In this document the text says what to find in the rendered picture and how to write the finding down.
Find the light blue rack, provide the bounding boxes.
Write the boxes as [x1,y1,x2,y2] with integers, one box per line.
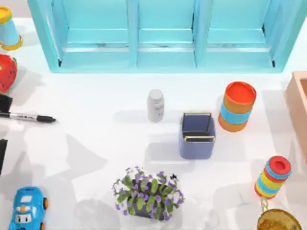
[27,0,298,74]

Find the white pill bottle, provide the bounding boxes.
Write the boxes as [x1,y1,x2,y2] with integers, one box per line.
[147,89,165,123]

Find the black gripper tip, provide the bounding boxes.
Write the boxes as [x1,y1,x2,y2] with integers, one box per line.
[0,138,8,176]

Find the orange and blue can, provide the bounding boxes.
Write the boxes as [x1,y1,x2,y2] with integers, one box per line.
[218,81,257,133]

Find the black block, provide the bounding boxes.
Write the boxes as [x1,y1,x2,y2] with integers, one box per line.
[0,94,13,113]

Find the blue toy car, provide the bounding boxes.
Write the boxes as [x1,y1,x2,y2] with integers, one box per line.
[9,186,49,230]

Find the gold trophy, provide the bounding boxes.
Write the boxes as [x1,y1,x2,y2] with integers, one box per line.
[257,197,303,230]

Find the purple flower plant pot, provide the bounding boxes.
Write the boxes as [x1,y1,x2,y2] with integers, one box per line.
[112,165,185,222]

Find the stack of coloured rings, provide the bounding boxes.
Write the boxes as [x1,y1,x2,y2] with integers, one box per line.
[254,155,293,199]

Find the blue square box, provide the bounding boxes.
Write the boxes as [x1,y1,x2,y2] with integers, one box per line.
[178,111,216,160]

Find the black marker pen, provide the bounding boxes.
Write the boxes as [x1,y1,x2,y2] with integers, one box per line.
[0,112,57,124]

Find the red strawberry toy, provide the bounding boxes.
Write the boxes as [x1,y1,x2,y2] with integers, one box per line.
[0,54,18,94]

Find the blue and yellow cup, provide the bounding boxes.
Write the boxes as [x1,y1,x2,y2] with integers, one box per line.
[0,6,24,51]

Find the salmon shallow box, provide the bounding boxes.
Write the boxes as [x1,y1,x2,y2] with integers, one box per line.
[284,71,307,150]

